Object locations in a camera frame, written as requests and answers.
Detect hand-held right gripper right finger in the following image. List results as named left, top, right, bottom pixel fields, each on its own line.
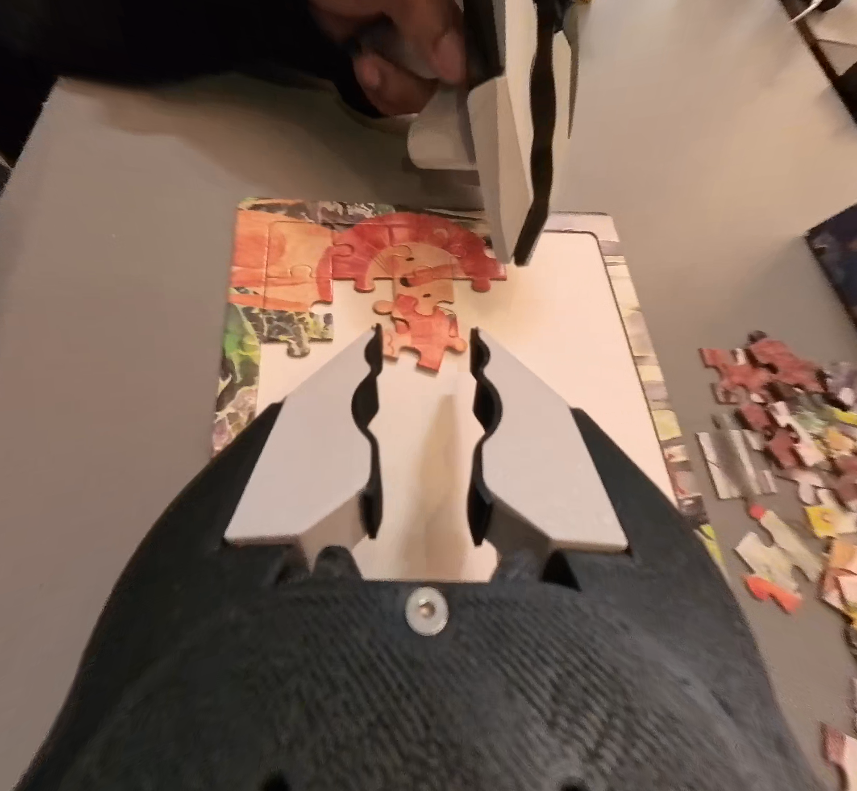
left=470, top=328, right=630, bottom=564

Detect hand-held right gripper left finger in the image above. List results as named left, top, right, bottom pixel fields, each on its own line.
left=224, top=325, right=386, bottom=567

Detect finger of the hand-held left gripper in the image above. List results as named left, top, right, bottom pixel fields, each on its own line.
left=544, top=4, right=581, bottom=159
left=467, top=0, right=557, bottom=267

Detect orange leopard-print puzzle piece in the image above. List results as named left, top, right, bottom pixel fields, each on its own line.
left=263, top=269, right=336, bottom=358

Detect puzzle frame tray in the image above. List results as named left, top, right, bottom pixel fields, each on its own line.
left=213, top=197, right=731, bottom=578

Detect lion face puzzle piece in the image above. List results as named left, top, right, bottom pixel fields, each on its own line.
left=375, top=296, right=470, bottom=375

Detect joined orange puzzle pieces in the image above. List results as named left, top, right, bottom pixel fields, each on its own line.
left=264, top=214, right=508, bottom=310

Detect pile of puzzle pieces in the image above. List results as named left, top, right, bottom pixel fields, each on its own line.
left=696, top=332, right=857, bottom=772

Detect person's left forearm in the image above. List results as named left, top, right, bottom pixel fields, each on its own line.
left=0, top=0, right=349, bottom=162

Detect printed puzzle storage box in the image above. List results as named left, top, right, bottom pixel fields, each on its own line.
left=803, top=202, right=857, bottom=330

